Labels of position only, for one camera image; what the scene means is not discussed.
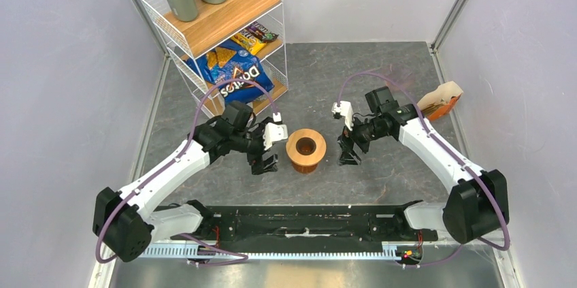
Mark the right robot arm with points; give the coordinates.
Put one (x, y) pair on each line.
(477, 201)

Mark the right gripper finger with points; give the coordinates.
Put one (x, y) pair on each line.
(344, 157)
(355, 158)

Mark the white wire wooden shelf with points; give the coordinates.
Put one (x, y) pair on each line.
(215, 24)

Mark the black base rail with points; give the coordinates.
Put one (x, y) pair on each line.
(308, 229)

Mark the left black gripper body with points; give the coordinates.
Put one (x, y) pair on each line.
(255, 141)

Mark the coffee filter box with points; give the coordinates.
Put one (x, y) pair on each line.
(440, 102)

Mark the blue Doritos bag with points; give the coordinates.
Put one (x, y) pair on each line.
(231, 60)

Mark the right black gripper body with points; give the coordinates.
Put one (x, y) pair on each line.
(363, 133)

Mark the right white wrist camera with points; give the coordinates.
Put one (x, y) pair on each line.
(343, 109)

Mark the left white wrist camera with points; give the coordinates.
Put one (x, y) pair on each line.
(275, 131)

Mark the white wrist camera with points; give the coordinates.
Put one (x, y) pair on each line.
(275, 131)
(343, 109)

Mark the wooden ring dripper holder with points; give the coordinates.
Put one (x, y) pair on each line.
(306, 147)

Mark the yellow candy bag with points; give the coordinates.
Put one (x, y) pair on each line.
(249, 42)

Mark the amber glass carafe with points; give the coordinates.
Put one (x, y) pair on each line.
(304, 167)

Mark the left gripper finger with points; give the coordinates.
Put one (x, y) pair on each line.
(257, 164)
(270, 164)

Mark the brown candy bag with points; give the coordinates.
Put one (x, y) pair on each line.
(261, 32)

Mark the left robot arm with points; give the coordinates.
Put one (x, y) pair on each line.
(126, 221)

